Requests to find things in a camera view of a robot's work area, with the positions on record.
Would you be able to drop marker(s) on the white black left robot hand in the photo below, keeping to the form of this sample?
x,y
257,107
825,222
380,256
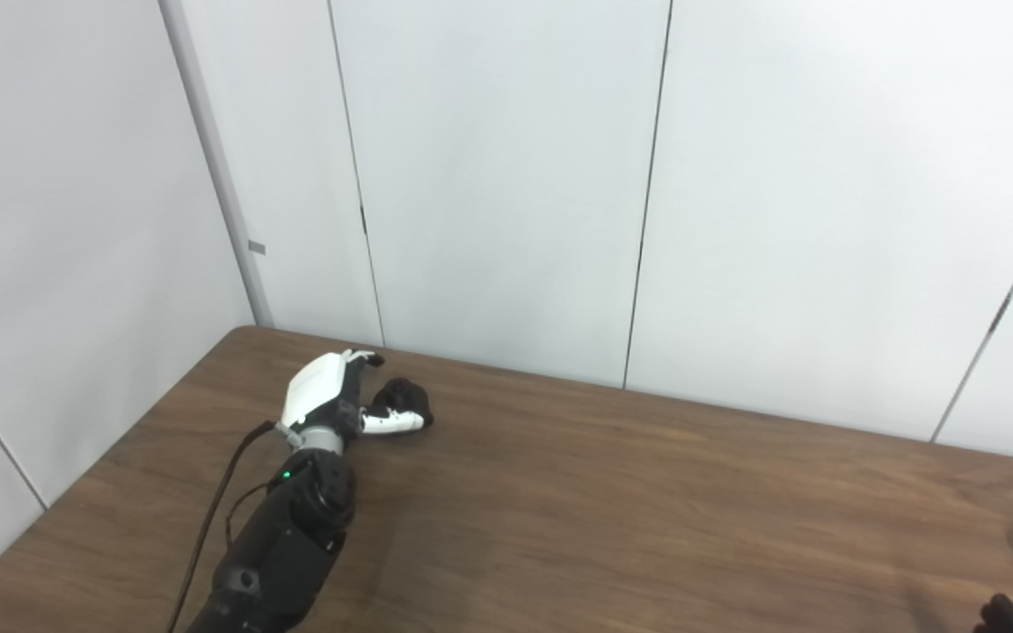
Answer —
x,y
317,387

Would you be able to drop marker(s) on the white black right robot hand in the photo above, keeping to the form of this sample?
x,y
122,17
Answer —
x,y
1003,617

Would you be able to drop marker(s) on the round black gear part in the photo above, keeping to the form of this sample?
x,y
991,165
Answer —
x,y
401,396

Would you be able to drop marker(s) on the grey wall corner post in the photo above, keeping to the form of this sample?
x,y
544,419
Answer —
x,y
216,176

